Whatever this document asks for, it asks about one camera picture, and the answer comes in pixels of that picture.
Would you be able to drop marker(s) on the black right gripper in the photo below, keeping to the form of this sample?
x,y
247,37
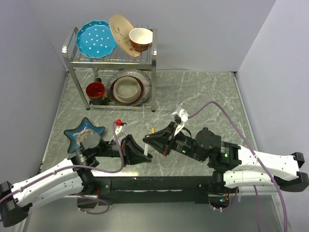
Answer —
x,y
162,140

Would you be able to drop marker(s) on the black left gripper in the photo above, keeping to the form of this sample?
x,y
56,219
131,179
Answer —
x,y
133,153

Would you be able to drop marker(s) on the white pen orange end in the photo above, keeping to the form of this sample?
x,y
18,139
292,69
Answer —
x,y
146,149

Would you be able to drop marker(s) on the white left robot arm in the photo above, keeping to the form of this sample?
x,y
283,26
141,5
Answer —
x,y
73,175

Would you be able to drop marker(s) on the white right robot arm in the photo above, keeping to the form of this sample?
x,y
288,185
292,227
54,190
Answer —
x,y
233,165

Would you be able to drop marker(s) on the beige ceramic bowl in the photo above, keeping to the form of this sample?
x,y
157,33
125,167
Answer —
x,y
126,89

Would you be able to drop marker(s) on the blue star-shaped dish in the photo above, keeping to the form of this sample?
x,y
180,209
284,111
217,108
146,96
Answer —
x,y
79,133

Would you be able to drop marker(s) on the steel dish rack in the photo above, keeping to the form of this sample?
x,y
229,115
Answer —
x,y
116,61

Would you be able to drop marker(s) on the red mug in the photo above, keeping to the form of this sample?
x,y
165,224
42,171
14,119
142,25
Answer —
x,y
96,92

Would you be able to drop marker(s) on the red and white bowl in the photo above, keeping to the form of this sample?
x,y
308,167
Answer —
x,y
141,39

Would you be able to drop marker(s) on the beige floral plate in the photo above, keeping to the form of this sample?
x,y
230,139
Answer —
x,y
120,28

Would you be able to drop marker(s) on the blue polka dot plate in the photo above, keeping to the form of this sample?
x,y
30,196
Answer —
x,y
95,40

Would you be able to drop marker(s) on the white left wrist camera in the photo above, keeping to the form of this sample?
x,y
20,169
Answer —
x,y
121,129

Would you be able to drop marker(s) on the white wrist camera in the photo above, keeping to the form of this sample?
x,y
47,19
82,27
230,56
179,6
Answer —
x,y
180,117
121,129

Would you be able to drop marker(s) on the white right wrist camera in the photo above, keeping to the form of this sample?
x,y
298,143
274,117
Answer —
x,y
180,117

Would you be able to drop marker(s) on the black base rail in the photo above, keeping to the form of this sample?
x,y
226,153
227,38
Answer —
x,y
157,189

